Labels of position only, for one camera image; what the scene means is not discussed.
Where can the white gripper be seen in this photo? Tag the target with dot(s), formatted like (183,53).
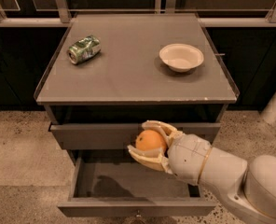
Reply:
(188,157)

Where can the orange fruit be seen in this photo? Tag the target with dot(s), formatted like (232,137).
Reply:
(149,140)

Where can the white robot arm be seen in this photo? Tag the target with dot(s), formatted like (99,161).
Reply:
(246,188)

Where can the grey open middle drawer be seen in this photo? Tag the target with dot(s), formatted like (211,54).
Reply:
(109,183)

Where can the grey drawer cabinet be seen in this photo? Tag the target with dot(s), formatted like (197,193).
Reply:
(127,82)

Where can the grey top drawer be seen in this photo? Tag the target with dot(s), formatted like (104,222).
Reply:
(74,136)

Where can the white bowl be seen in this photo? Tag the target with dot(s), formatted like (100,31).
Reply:
(181,57)

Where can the crushed green soda can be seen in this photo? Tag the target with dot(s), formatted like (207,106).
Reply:
(84,49)

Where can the metal railing frame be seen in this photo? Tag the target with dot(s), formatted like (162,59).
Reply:
(63,10)

